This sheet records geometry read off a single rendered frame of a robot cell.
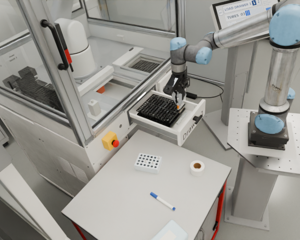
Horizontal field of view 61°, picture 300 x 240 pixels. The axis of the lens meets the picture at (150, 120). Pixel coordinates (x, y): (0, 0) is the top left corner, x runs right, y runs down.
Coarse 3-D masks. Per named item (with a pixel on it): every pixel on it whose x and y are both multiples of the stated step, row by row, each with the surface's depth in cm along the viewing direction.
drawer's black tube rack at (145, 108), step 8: (160, 96) 153; (144, 104) 149; (152, 104) 148; (160, 104) 148; (168, 104) 146; (144, 112) 143; (152, 112) 142; (160, 112) 142; (168, 112) 141; (176, 112) 140; (152, 120) 142; (160, 120) 141
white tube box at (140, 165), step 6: (138, 156) 133; (144, 156) 134; (150, 156) 132; (156, 156) 132; (138, 162) 130; (144, 162) 130; (150, 162) 129; (156, 162) 129; (138, 168) 130; (144, 168) 128; (150, 168) 127; (156, 168) 126
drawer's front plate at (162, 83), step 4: (168, 72) 166; (164, 76) 163; (168, 76) 165; (160, 80) 160; (164, 80) 162; (168, 80) 167; (160, 84) 160; (164, 84) 164; (160, 88) 161; (160, 92) 163
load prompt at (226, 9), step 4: (248, 0) 179; (252, 0) 179; (256, 0) 180; (260, 0) 180; (232, 4) 177; (236, 4) 177; (240, 4) 178; (244, 4) 178; (248, 4) 179; (252, 4) 179; (256, 4) 180; (260, 4) 180; (224, 8) 176; (228, 8) 176; (232, 8) 177; (236, 8) 177; (240, 8) 178; (244, 8) 178; (224, 12) 176; (228, 12) 176
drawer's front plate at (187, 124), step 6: (204, 102) 142; (198, 108) 137; (204, 108) 145; (192, 114) 133; (198, 114) 139; (204, 114) 148; (186, 120) 130; (192, 120) 135; (180, 126) 128; (186, 126) 130; (180, 132) 126; (186, 132) 133; (180, 138) 128; (186, 138) 136; (180, 144) 131
